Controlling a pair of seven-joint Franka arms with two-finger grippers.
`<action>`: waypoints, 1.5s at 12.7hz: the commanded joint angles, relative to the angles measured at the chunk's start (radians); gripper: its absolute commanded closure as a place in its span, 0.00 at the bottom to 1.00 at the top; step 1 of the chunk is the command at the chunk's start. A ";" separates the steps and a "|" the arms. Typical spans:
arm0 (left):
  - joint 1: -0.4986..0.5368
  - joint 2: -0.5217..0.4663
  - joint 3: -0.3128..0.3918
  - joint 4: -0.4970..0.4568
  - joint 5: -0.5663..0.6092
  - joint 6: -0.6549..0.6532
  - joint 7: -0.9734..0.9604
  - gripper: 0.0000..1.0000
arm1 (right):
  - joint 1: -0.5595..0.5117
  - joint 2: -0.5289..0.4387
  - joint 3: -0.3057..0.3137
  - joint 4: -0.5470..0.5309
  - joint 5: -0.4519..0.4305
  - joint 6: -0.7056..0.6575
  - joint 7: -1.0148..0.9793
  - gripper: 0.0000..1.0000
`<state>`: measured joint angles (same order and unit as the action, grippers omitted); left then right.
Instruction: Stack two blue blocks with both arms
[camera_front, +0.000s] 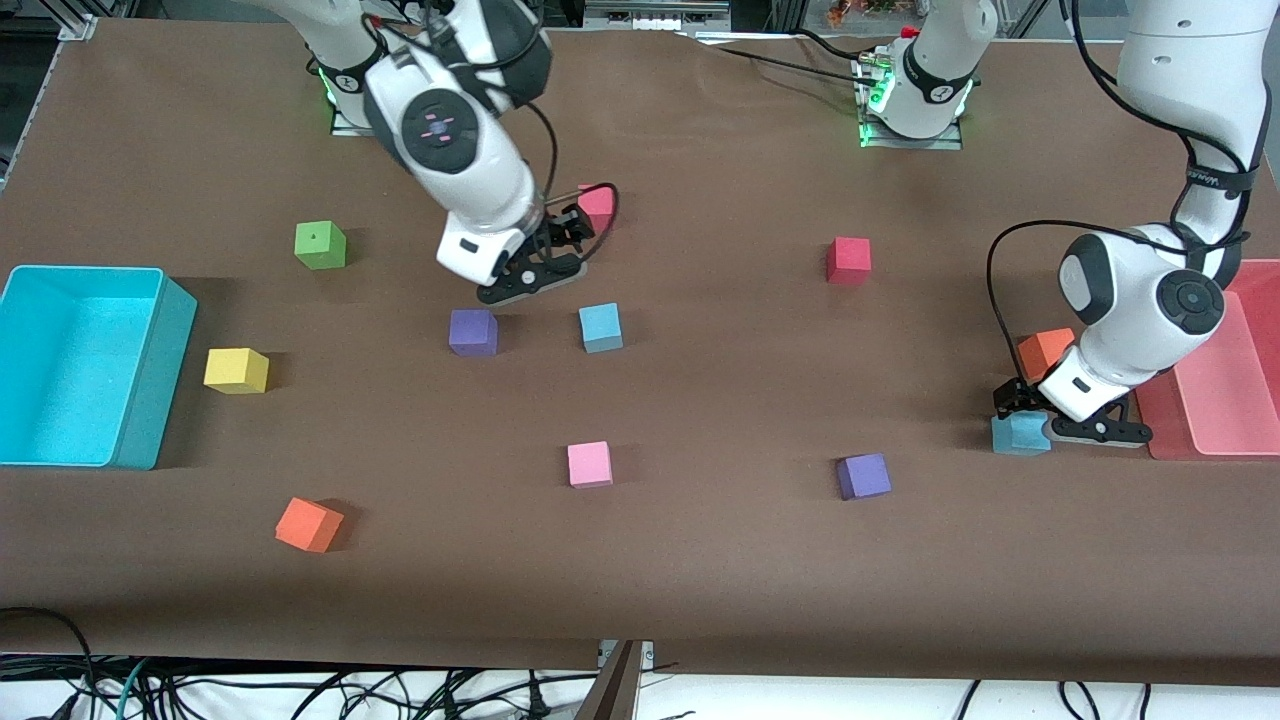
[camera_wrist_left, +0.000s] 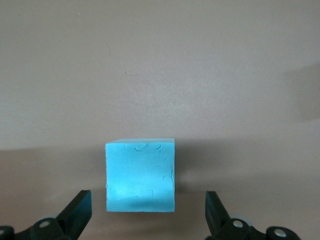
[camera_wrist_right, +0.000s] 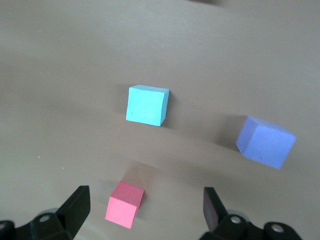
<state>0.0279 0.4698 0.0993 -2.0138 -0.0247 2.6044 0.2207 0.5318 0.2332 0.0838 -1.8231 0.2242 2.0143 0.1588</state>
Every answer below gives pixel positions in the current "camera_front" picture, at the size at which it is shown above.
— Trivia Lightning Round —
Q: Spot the light blue foam block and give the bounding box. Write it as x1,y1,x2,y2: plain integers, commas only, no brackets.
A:
991,410,1053,457
579,303,624,354

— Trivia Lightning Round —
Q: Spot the red foam block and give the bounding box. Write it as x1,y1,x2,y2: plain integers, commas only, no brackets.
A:
826,237,872,287
577,183,616,233

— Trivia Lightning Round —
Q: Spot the orange foam block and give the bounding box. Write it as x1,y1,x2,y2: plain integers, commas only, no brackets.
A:
275,496,345,554
1018,328,1077,383

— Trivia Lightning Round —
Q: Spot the purple foam block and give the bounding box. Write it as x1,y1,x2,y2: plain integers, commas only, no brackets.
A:
836,453,893,502
448,308,499,358

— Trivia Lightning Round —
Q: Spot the pink plastic bin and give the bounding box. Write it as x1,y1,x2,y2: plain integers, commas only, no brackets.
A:
1135,260,1280,462

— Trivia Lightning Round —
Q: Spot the green foam block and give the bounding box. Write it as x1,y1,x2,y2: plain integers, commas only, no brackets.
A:
294,221,348,271

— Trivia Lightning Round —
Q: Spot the pink foam block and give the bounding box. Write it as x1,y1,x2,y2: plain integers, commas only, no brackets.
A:
567,441,614,490

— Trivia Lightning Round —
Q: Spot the grey equipment box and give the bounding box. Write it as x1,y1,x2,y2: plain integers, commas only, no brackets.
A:
585,0,731,31

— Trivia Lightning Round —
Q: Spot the yellow foam block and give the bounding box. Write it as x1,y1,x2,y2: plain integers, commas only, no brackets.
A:
204,347,270,395

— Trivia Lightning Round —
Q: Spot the brown table cover sheet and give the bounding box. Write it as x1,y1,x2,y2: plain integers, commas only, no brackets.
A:
0,20,1280,687

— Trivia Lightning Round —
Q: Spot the colourful packaging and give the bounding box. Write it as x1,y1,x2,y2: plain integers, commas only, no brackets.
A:
825,0,901,26

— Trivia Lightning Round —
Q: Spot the cyan plastic bin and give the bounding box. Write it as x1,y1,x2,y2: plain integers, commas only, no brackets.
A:
0,264,199,471

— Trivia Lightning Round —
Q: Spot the brown angled bar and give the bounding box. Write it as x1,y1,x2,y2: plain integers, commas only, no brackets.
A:
575,640,641,720

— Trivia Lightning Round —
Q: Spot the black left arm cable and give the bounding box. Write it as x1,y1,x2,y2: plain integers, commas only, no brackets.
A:
985,0,1263,401

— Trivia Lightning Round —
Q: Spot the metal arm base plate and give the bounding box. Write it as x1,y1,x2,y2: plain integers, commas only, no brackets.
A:
330,95,386,137
858,120,964,152

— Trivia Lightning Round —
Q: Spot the teal cable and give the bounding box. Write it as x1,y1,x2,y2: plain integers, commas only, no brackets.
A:
115,657,151,720

